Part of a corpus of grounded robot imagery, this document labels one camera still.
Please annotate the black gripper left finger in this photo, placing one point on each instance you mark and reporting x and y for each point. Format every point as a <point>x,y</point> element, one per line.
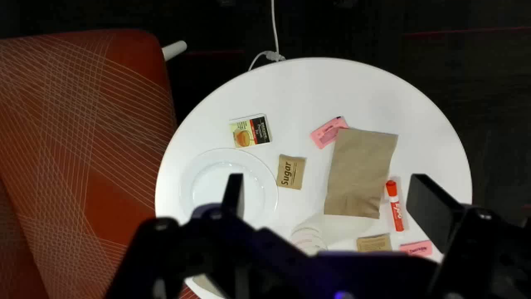
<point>232,194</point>

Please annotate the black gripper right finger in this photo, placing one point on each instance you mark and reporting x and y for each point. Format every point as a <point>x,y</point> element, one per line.
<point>433,214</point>

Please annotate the orange Expo marker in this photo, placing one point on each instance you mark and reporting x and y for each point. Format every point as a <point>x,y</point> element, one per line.
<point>395,209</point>

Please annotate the pink sweetener packet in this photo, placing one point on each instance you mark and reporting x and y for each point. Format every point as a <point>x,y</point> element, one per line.
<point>328,132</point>
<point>415,249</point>

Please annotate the orange black tea packet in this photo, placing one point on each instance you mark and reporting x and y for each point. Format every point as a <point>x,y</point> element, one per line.
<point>249,132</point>

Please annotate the brown paper napkin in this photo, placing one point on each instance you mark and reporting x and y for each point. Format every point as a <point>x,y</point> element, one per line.
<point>358,172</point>

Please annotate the white couch leg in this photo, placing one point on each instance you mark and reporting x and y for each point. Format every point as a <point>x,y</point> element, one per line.
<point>174,51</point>

